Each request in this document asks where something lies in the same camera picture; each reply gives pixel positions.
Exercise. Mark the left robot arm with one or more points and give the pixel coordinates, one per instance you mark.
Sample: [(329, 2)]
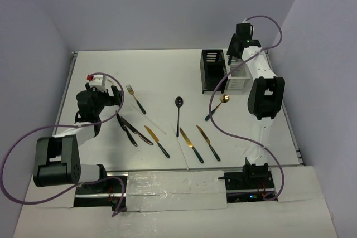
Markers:
[(57, 159)]

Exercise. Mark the black utensil container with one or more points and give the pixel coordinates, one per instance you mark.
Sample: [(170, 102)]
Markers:
[(212, 68)]

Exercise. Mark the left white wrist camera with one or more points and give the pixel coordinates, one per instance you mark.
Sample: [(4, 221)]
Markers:
[(97, 82)]

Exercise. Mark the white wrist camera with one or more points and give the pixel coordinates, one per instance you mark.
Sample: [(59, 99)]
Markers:
[(97, 82), (244, 31)]

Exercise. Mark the gold fork green handle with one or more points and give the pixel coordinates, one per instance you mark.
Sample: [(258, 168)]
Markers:
[(131, 92)]

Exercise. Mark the gold knife green handle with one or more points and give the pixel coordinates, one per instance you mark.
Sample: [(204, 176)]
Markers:
[(189, 143), (152, 134), (209, 143)]

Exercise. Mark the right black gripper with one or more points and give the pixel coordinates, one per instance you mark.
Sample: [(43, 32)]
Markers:
[(231, 50)]

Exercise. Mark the silver tape sheet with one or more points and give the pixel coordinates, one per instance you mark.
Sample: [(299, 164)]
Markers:
[(175, 191)]

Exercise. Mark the black steak knife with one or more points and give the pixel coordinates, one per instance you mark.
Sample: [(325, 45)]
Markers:
[(125, 129), (135, 131)]

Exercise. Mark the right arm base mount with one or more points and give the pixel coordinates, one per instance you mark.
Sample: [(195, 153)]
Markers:
[(252, 184)]

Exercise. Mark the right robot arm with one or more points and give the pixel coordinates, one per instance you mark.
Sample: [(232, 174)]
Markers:
[(264, 101)]

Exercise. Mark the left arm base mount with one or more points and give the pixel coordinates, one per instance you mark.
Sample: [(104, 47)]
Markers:
[(103, 194)]

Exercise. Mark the white utensil container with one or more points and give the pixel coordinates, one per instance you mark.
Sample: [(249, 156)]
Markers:
[(237, 79)]

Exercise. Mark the white chopstick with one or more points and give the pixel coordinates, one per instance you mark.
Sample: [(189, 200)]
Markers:
[(179, 145), (150, 120)]

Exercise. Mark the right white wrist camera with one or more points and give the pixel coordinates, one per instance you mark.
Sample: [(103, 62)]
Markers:
[(244, 31)]

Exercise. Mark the black spoon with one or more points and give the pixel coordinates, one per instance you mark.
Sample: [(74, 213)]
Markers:
[(179, 103)]

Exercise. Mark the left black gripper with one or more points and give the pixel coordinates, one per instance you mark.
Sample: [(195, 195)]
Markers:
[(105, 94)]

